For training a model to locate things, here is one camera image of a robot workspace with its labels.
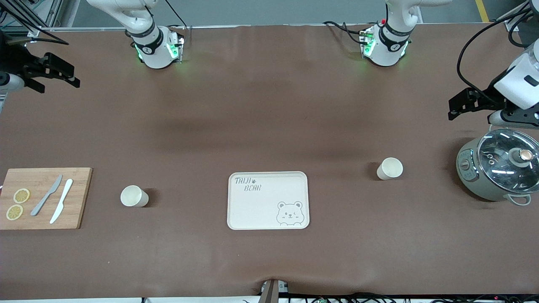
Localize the grey table edge clamp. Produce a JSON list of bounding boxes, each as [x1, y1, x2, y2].
[[260, 278, 290, 303]]

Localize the white bear print tray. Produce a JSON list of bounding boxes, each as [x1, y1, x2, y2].
[[227, 171, 310, 231]]

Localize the grey plastic knife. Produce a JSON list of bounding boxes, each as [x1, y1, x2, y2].
[[30, 174, 63, 217]]

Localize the brown table mat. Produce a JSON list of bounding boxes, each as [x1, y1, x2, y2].
[[0, 24, 539, 301]]

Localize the glass pot lid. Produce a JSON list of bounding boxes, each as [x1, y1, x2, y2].
[[477, 129, 539, 194]]

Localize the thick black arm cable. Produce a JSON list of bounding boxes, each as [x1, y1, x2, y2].
[[456, 0, 539, 90]]

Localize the black cables along table edge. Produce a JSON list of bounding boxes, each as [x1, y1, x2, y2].
[[278, 292, 539, 303]]

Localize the black base cable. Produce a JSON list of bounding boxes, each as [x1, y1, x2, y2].
[[323, 20, 382, 46], [143, 0, 189, 31]]

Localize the black cable bundle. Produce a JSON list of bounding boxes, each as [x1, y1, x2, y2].
[[0, 0, 70, 46]]

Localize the aluminium frame profile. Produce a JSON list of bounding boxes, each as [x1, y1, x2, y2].
[[0, 0, 64, 31]]

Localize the bamboo cutting board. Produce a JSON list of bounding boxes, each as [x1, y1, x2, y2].
[[0, 167, 93, 230]]

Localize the white plastic knife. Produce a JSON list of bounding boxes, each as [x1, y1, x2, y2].
[[49, 178, 74, 224]]

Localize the grey electric cooking pot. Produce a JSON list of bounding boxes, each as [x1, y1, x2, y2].
[[456, 128, 539, 207]]

